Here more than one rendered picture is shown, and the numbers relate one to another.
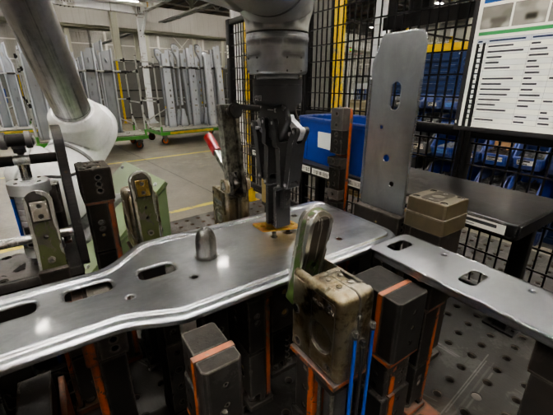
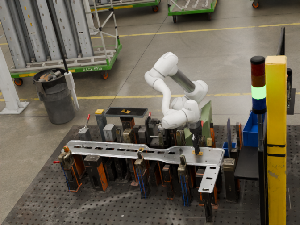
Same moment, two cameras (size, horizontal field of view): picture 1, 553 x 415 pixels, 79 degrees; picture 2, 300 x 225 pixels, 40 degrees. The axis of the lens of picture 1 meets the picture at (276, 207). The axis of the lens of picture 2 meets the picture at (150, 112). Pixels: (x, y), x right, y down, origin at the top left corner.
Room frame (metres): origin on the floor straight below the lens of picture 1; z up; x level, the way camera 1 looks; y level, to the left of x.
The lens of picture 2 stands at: (-1.10, -2.05, 2.90)
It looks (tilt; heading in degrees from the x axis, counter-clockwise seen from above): 29 degrees down; 58
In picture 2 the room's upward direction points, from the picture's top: 10 degrees counter-clockwise
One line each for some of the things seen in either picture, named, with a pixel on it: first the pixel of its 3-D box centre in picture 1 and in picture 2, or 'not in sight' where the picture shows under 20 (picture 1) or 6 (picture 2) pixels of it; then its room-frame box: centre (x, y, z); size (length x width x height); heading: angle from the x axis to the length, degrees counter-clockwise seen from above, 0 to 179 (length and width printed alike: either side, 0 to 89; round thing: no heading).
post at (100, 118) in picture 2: not in sight; (104, 133); (0.28, 0.98, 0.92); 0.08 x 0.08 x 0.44; 34
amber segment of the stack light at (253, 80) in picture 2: not in sight; (258, 79); (0.32, -0.81, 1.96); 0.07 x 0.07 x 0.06
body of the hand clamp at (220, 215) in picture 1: (234, 260); (202, 155); (0.67, 0.10, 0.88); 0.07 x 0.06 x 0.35; 34
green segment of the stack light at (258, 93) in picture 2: not in sight; (258, 90); (0.32, -0.81, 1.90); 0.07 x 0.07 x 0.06
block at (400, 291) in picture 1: (377, 357); (202, 187); (0.42, -0.16, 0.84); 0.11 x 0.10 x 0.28; 34
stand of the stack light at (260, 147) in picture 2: not in sight; (259, 109); (0.32, -0.81, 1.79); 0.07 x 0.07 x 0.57
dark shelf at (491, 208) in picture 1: (360, 171); (257, 141); (0.94, -0.24, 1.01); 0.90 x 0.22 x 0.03; 34
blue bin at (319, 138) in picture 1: (348, 141); (257, 128); (0.99, -0.21, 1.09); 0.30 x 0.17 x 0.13; 28
